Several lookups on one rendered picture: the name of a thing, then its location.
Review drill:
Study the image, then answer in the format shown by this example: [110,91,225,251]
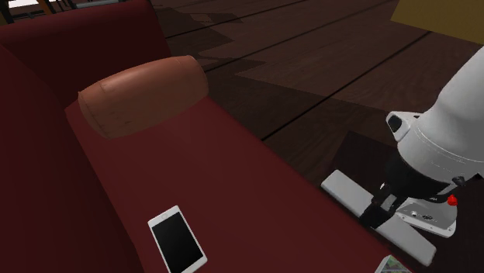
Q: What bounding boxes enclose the white flat bar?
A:
[320,169,437,268]

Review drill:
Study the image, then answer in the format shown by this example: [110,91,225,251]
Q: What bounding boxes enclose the grey patterned flat box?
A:
[373,254,414,273]

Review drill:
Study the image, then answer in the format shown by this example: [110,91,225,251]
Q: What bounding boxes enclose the dark red sofa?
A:
[0,0,415,273]

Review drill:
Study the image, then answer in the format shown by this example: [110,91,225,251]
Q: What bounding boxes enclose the white phone with black screen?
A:
[147,205,209,273]

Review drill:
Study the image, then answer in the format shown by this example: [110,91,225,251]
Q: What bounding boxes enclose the brown leather cushion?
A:
[77,54,210,141]

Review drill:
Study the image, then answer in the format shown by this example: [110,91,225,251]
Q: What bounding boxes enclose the mustard yellow flat block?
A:
[390,0,484,46]

